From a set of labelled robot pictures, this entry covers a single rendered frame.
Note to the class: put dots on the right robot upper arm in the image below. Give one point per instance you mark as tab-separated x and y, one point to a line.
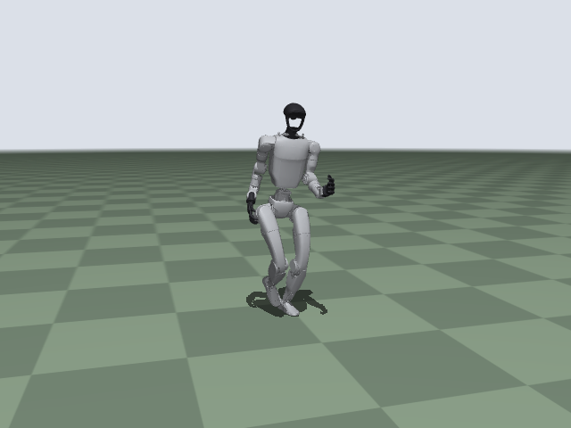
265	144

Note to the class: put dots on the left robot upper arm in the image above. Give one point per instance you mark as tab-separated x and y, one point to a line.
311	163

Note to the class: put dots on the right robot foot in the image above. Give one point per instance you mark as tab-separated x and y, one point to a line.
272	293

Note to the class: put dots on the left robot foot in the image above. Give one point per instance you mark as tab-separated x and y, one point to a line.
289	308

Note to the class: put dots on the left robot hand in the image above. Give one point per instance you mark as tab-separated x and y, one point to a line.
329	188

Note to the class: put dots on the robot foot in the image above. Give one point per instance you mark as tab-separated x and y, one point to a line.
289	308
272	293

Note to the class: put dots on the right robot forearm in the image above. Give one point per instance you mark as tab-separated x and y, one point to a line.
255	182

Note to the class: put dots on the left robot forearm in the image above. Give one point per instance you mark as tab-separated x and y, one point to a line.
315	187

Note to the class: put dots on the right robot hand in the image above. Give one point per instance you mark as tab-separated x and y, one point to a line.
250	201

